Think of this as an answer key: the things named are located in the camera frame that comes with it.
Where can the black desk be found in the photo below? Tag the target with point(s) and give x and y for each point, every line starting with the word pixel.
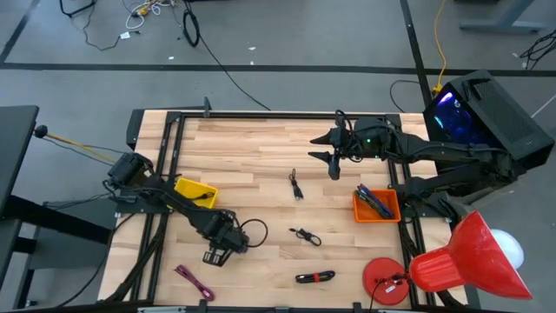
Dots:
pixel 15 143

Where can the grey desk leg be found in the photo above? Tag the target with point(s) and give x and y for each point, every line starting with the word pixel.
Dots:
pixel 504 25

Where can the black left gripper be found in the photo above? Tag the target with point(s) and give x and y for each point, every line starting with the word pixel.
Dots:
pixel 228 237

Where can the yellow stick with black knob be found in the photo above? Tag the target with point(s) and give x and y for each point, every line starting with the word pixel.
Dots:
pixel 41 131

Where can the white lamp bulb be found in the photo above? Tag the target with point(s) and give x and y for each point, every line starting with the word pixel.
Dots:
pixel 510 248

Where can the orange plastic bin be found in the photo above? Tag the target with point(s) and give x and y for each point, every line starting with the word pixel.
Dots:
pixel 365 215

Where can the red desk lamp shade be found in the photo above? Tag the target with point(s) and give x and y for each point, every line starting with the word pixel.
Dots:
pixel 469 261

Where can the black aluminium table frame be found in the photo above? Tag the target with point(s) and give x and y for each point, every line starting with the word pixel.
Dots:
pixel 282 115

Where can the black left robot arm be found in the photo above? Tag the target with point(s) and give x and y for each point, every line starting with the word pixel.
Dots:
pixel 182 208

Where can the black computer case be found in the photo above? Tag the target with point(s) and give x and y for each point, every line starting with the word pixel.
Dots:
pixel 499 113

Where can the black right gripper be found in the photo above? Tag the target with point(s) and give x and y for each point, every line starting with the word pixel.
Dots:
pixel 369 141

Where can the yellow plastic bin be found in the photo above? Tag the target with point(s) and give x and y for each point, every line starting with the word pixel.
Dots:
pixel 191 187

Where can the red round lamp base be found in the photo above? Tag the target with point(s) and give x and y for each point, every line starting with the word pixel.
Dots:
pixel 378 274

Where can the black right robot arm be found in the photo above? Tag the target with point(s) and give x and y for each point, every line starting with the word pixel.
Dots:
pixel 434 150

